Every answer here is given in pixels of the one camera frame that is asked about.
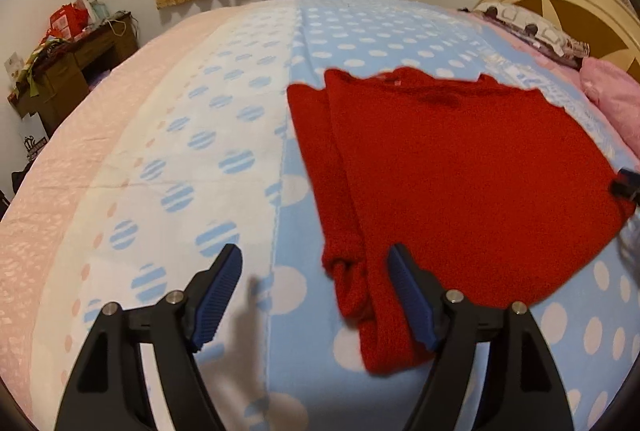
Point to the white printed card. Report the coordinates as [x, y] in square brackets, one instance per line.
[13, 68]

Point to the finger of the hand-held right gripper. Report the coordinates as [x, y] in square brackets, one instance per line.
[629, 186]

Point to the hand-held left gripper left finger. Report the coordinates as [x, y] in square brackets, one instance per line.
[217, 303]

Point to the pink quilt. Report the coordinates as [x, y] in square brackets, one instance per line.
[617, 91]

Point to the red gift bag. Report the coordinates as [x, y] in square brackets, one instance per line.
[67, 22]

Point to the red knitted sweater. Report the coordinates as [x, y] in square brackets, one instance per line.
[450, 191]

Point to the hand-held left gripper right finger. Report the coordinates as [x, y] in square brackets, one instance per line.
[416, 306]

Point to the cream and brown headboard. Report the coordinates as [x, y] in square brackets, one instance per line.
[600, 6]

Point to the brown wooden desk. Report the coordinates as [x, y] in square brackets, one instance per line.
[65, 71]

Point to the black backpack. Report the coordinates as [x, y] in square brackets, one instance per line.
[20, 179]

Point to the white bag with black print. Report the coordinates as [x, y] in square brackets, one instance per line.
[34, 145]

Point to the patterned pillow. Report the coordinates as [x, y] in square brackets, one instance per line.
[530, 26]

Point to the light blue paper bag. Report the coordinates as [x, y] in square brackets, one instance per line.
[98, 11]

